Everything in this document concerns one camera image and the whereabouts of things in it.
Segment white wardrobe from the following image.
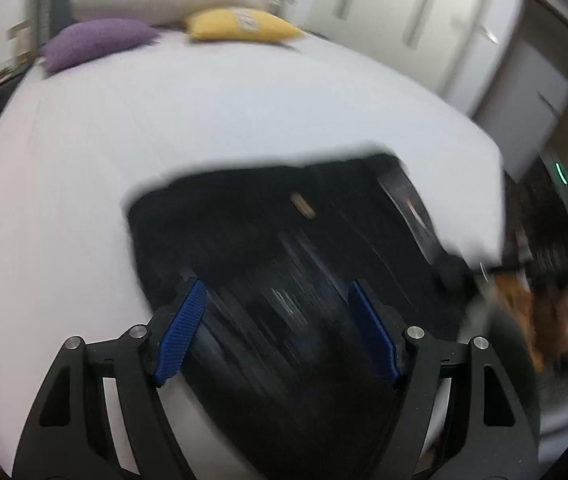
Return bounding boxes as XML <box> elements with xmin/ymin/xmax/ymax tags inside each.
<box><xmin>289</xmin><ymin>0</ymin><xmax>529</xmax><ymax>106</ymax></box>

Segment yellow cushion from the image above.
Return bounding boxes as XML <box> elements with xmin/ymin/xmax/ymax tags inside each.
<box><xmin>184</xmin><ymin>7</ymin><xmax>307</xmax><ymax>43</ymax></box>

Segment white door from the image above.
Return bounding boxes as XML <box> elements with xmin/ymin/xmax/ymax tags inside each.
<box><xmin>471</xmin><ymin>35</ymin><xmax>568</xmax><ymax>128</ymax></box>

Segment small beige board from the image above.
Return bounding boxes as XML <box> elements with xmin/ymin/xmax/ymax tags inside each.
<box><xmin>9</xmin><ymin>20</ymin><xmax>32</xmax><ymax>63</ymax></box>

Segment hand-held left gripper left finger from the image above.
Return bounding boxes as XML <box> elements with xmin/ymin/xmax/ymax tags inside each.
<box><xmin>11</xmin><ymin>280</ymin><xmax>209</xmax><ymax>480</ymax></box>

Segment bed with white sheet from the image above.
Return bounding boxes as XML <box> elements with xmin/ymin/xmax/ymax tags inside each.
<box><xmin>0</xmin><ymin>25</ymin><xmax>507</xmax><ymax>480</ymax></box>

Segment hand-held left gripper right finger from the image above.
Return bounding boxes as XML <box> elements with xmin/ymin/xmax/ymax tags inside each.
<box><xmin>348</xmin><ymin>280</ymin><xmax>539</xmax><ymax>480</ymax></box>

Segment black pants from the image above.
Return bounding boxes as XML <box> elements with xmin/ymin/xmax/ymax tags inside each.
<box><xmin>126</xmin><ymin>152</ymin><xmax>469</xmax><ymax>480</ymax></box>

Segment purple cushion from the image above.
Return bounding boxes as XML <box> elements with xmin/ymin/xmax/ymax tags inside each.
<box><xmin>41</xmin><ymin>18</ymin><xmax>159</xmax><ymax>73</ymax></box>

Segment orange cloth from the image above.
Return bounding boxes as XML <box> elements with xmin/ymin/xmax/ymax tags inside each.
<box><xmin>494</xmin><ymin>270</ymin><xmax>568</xmax><ymax>376</ymax></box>

